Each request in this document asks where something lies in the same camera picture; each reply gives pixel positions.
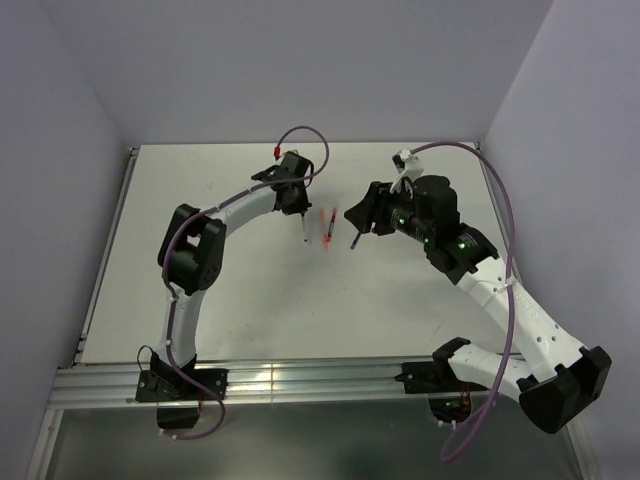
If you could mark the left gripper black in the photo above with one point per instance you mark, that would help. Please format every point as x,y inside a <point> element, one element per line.
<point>302,206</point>

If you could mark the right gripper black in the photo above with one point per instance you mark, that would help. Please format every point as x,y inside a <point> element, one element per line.
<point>374,207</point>

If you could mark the purple pen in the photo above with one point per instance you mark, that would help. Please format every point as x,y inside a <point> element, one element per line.
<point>355,241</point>

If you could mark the red pen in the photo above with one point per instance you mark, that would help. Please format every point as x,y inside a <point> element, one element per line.
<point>331,225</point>

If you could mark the orange pen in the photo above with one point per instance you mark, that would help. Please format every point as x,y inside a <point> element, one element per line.
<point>324,228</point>

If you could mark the white pen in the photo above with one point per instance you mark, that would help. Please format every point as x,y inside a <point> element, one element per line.
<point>305,234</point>

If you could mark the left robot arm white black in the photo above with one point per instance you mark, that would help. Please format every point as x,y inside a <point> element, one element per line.
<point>191,259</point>

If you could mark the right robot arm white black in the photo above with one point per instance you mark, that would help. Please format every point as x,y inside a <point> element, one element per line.
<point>557,377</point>

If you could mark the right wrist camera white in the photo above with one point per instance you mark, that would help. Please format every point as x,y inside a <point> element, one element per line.
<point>408,165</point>

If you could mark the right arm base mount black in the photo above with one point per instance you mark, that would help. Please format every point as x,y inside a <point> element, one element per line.
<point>449,399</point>

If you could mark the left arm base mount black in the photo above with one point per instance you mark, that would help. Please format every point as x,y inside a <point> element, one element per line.
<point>180,395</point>

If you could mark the aluminium rail frame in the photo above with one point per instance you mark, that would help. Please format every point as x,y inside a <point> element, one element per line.
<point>288,320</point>

